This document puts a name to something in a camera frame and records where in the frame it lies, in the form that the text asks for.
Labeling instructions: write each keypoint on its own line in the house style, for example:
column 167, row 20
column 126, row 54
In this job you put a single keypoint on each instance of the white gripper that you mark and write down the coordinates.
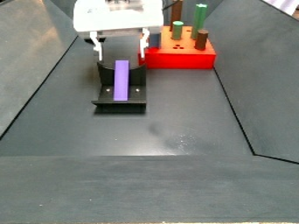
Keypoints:
column 103, row 15

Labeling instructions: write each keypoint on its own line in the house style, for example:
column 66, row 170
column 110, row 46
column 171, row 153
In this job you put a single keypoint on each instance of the purple rectangle block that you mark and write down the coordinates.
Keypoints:
column 122, row 68

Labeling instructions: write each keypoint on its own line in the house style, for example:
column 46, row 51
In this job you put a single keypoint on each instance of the red peg board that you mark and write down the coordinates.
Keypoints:
column 178, row 54

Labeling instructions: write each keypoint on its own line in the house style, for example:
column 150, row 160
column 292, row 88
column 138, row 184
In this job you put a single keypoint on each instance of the black fixture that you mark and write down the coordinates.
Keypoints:
column 136, row 101

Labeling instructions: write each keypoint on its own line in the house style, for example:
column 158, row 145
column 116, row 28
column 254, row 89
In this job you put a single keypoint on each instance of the blue notched peg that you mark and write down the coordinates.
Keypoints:
column 155, row 40

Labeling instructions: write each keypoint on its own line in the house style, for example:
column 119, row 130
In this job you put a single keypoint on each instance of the green cylinder peg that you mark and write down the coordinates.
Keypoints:
column 176, row 30

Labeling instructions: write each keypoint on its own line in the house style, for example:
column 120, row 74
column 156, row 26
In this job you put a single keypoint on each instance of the tall brown cylinder peg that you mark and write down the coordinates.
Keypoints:
column 176, row 12

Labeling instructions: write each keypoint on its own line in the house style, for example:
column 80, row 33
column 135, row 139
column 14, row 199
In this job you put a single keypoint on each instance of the short brown cylinder peg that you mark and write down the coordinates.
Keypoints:
column 202, row 39

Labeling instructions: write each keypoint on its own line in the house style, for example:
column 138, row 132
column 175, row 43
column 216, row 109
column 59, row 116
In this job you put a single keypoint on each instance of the green star peg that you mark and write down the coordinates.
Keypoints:
column 199, row 17

